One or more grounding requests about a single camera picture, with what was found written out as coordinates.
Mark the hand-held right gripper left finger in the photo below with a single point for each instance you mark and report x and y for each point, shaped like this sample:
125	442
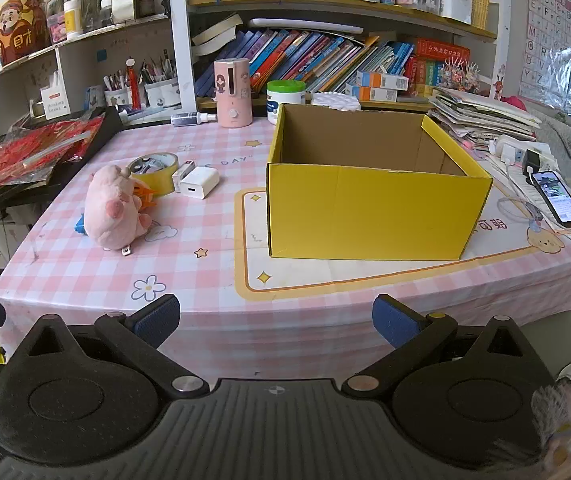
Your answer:
158	317

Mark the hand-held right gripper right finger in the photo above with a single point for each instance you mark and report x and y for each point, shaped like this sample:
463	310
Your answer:
393	317

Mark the yellow cardboard box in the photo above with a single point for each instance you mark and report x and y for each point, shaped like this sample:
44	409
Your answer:
365	210

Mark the pink plush pig toy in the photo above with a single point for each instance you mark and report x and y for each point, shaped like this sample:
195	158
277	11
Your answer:
115	210

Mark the small blue object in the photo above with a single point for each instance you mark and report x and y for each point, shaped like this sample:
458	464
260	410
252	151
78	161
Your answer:
81	225

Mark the small orange toy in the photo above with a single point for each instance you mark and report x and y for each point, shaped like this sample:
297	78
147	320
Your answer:
146	196

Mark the yellow tape roll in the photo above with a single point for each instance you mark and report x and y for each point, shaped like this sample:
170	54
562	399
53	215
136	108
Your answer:
158	180

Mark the white charger adapter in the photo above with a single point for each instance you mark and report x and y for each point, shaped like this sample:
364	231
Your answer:
198	180

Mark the small white box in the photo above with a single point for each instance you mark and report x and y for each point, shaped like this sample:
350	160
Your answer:
181	172

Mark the pink checkered tablecloth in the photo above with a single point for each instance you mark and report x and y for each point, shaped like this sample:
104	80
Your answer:
190	280

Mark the black side table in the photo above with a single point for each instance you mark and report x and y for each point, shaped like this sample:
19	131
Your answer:
15	195

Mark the red decoration pack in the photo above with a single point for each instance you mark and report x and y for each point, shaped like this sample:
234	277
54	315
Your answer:
30	155

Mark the black smartphone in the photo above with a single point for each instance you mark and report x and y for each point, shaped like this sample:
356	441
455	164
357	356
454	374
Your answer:
558	200

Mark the white power strip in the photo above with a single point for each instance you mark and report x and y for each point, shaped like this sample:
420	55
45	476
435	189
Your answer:
508	147

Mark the black charger plug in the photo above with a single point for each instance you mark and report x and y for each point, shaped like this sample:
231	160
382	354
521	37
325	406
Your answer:
532	160

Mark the stack of papers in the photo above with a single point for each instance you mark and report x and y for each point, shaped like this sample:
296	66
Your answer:
480	115

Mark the orange white box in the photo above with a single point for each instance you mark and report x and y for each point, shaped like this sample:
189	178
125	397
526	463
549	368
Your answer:
383	81
370	94

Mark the white box red label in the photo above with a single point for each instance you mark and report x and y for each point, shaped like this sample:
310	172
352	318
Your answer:
55	102

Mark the large white pen cup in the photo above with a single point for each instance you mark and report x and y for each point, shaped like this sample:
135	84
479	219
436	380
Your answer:
160	92

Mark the small white pen cup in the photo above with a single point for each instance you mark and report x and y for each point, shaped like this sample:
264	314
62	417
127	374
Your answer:
118	96

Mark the red dress figurine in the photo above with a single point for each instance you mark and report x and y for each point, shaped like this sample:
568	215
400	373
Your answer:
134	90

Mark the pink humidifier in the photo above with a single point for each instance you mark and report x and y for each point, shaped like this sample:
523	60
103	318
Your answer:
233	95

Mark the white jar green lid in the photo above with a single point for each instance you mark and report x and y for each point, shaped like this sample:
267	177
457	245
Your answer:
285	97

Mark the colourful flower ornament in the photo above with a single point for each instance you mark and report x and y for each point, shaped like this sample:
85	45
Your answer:
460	77

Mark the red boxed book set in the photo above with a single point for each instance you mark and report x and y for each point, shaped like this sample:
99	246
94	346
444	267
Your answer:
435	65

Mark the row of colourful books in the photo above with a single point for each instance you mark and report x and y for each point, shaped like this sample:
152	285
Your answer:
305	55

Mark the fortune god figure box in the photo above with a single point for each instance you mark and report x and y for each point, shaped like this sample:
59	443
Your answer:
18	35

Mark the white bookshelf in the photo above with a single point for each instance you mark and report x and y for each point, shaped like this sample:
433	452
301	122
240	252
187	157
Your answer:
180	35

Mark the thick cream book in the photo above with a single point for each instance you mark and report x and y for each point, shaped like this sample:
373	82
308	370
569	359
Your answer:
215	35

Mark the white bottle yellow label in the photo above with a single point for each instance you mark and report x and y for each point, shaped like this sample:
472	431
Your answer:
73	22

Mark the white pen holder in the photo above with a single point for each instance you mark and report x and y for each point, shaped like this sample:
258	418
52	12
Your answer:
455	7

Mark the alphabet wall poster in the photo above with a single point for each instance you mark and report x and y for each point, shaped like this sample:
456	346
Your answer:
548	35

